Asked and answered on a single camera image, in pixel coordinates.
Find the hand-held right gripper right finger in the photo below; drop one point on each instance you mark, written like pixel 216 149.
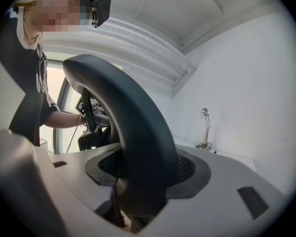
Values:
pixel 224 196

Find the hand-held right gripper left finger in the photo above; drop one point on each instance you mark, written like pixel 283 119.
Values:
pixel 79 181

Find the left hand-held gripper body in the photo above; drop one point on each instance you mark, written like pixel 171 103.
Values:
pixel 96 112

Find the black office chair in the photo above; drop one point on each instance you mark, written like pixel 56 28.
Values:
pixel 138 112

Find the person's left forearm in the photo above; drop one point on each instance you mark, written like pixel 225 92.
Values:
pixel 61 120

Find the white desk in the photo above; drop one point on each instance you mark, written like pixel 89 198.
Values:
pixel 236 158

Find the silver desk lamp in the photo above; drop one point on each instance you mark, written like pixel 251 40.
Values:
pixel 206 130

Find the person in black shirt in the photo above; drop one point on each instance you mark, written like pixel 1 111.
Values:
pixel 17 70

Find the person's head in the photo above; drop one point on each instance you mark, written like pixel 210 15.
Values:
pixel 54 11

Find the black head camera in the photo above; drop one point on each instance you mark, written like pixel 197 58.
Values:
pixel 101 10

